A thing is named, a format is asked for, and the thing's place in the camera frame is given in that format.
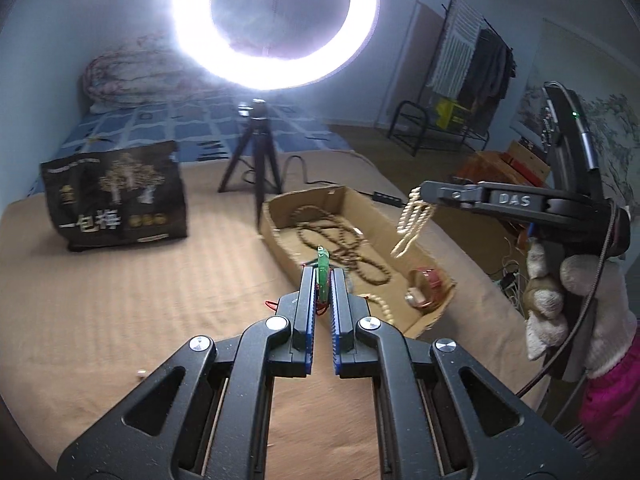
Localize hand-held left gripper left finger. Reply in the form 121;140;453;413
57;265;321;480

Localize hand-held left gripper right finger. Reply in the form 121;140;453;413
327;267;583;480

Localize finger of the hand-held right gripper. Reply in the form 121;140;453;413
417;180;609;232

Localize brown bead necklace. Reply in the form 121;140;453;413
290;205;393;286

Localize white pearl bracelet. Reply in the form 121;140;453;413
392;186;433;260

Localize red bracelet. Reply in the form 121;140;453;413
405;267;446;308

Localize cardboard box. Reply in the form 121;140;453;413
259;186;457;339

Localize person's right forearm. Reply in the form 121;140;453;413
580;350;640;448

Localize person's right hand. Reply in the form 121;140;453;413
522;240;638;378

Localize wooden box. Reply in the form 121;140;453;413
505;140;551;186

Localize black clothes rack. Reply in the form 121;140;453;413
389;0;516;157

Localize dark hanging clothes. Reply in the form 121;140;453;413
457;29;516;111

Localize striped white towel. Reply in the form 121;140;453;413
425;0;485;96

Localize black tripod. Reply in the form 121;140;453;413
217;99;282;228

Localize blue checked bed sheet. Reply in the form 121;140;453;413
20;87;361;196

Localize black printed bag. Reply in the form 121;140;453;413
41;141;188;252

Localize folded floral quilt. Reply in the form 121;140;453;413
82;32;211;113

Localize wall poster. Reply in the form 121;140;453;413
510;20;640;211

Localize white cables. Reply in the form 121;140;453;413
492;240;528;311

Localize black cable with controller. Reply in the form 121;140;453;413
285;155;406;208

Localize black braided cable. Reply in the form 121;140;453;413
515;205;623;401

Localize white ring light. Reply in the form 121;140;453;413
170;0;377;92

